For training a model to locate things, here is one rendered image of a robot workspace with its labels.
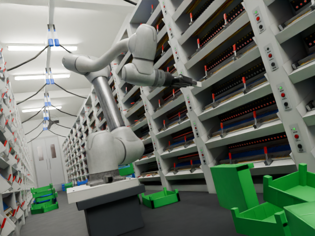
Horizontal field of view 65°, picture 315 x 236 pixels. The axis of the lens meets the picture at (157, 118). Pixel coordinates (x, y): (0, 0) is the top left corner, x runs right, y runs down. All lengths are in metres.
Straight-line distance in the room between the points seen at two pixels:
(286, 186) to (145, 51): 0.79
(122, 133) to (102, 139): 0.19
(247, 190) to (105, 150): 0.69
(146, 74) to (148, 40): 0.15
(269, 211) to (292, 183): 0.15
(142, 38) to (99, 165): 0.66
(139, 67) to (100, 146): 0.45
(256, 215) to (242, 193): 0.11
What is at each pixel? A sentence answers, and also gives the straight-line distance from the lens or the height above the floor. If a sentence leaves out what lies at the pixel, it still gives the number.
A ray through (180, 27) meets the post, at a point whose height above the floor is 1.20.
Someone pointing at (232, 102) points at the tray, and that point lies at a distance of 1.44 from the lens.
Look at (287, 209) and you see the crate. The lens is 0.38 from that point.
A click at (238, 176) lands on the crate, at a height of 0.16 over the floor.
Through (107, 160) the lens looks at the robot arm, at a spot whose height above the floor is 0.35.
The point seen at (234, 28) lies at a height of 0.88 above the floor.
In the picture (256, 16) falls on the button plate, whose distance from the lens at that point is 1.35.
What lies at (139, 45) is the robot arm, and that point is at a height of 0.83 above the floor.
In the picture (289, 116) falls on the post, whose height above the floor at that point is 0.35.
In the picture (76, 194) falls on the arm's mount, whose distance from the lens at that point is 1.20.
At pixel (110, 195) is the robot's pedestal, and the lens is 1.21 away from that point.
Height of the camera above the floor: 0.30
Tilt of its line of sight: 9 degrees up
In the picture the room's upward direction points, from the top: 13 degrees counter-clockwise
